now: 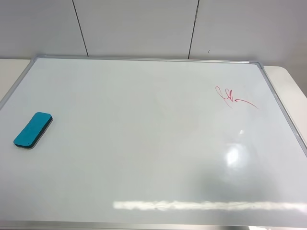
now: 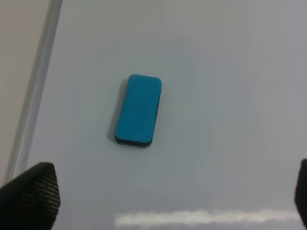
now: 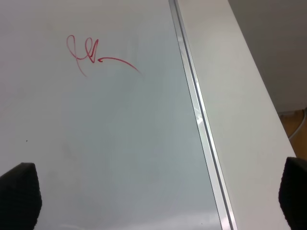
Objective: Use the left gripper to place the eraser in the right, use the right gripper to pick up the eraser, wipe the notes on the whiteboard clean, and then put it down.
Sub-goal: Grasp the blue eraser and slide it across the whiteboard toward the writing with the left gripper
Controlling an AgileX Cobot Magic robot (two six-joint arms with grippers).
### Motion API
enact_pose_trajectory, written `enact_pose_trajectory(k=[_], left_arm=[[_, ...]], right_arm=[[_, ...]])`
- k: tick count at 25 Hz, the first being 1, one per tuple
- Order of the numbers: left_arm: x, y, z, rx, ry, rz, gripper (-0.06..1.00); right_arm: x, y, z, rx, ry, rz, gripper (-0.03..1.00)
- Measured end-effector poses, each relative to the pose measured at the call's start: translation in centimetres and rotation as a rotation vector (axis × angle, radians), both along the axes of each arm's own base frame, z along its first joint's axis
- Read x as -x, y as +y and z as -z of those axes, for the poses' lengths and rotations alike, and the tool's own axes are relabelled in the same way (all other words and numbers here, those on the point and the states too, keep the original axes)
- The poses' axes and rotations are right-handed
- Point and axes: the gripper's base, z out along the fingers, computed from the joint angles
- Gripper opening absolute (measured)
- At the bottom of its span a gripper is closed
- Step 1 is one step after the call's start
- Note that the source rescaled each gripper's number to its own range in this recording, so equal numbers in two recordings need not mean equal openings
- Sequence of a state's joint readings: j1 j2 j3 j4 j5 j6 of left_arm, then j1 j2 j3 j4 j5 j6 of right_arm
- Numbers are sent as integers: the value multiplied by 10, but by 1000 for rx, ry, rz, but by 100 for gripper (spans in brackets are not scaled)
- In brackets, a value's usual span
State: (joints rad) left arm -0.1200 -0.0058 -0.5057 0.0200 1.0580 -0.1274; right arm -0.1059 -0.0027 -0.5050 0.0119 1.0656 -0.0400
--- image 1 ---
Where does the blue whiteboard eraser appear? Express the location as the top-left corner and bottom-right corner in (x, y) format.
(13, 112), (53, 150)

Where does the red marker scribble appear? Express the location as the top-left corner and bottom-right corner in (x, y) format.
(215, 86), (258, 109)

